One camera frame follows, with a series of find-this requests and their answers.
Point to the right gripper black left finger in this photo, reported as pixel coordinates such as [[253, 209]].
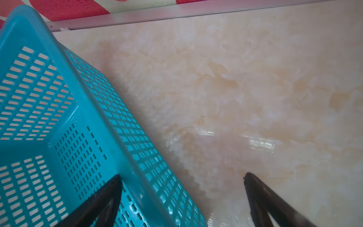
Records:
[[100, 209]]

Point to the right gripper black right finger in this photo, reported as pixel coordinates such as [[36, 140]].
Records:
[[266, 204]]

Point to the turquoise plastic basket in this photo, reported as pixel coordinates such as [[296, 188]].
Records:
[[65, 132]]

